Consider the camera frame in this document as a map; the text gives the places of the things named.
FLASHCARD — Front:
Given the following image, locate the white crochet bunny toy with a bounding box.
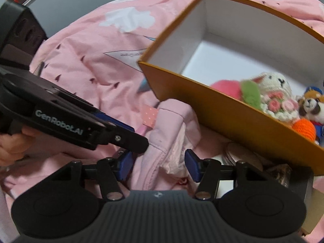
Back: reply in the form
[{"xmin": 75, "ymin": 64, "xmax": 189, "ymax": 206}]
[{"xmin": 252, "ymin": 72, "xmax": 299, "ymax": 125}]

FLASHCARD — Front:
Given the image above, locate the orange crochet carrot toy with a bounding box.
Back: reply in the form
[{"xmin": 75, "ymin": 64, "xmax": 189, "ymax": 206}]
[{"xmin": 292, "ymin": 118, "xmax": 316, "ymax": 142}]

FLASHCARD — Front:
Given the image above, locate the pink and green pompom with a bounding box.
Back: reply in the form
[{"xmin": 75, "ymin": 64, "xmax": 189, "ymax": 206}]
[{"xmin": 210, "ymin": 80, "xmax": 261, "ymax": 110}]

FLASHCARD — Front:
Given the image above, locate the red panda sailor plush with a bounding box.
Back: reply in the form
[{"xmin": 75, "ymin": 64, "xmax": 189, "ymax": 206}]
[{"xmin": 296, "ymin": 86, "xmax": 324, "ymax": 146}]

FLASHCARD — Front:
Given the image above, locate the orange cardboard storage box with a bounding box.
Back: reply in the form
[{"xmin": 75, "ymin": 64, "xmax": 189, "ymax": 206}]
[{"xmin": 138, "ymin": 0, "xmax": 323, "ymax": 176}]

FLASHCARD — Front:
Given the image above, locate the pink patterned bed duvet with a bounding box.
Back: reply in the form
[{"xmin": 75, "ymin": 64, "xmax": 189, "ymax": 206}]
[{"xmin": 0, "ymin": 0, "xmax": 324, "ymax": 243}]

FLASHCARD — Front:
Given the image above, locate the round silver compact mirror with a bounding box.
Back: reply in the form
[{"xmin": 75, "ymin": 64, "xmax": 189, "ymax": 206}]
[{"xmin": 222, "ymin": 142, "xmax": 263, "ymax": 171}]

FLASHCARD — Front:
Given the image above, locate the pink notebook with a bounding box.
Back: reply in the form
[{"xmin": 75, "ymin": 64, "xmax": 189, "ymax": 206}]
[{"xmin": 136, "ymin": 105, "xmax": 159, "ymax": 136}]

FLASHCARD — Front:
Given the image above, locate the person left hand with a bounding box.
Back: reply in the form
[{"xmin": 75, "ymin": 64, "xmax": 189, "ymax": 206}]
[{"xmin": 0, "ymin": 126, "xmax": 41, "ymax": 167}]

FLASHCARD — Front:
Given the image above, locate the pink fabric garment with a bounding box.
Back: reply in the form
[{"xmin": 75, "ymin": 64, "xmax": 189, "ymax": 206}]
[{"xmin": 128, "ymin": 99, "xmax": 201, "ymax": 194}]

